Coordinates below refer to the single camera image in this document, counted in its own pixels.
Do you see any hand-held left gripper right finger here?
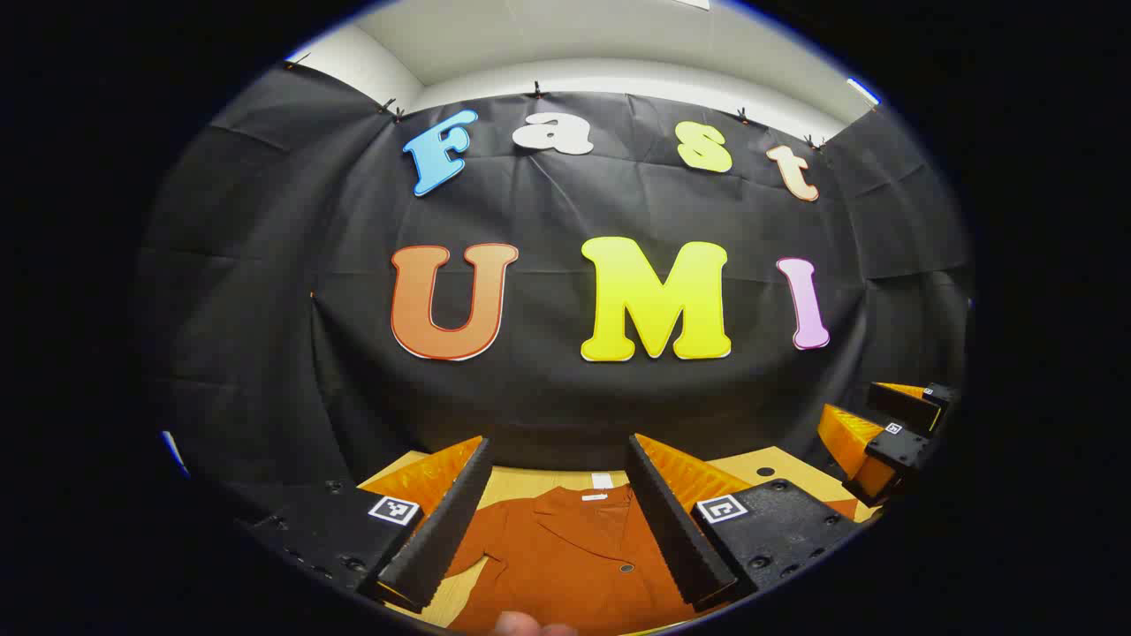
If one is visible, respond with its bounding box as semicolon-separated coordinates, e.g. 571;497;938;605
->
626;433;865;612

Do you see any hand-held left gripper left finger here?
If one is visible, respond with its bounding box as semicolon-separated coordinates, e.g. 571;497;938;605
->
243;435;496;615

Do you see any orange knit cardigan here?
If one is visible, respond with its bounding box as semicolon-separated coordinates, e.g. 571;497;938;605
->
442;484;860;636

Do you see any black backdrop cloth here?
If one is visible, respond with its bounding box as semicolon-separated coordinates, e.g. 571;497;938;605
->
133;57;977;496

